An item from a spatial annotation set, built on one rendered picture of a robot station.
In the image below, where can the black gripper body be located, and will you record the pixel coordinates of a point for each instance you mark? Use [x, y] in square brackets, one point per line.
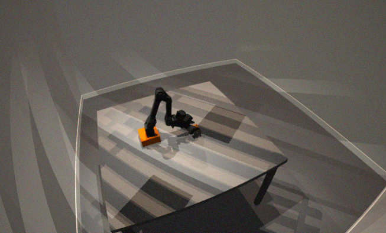
[191, 127]

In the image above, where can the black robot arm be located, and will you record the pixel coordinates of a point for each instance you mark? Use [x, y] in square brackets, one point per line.
[161, 95]

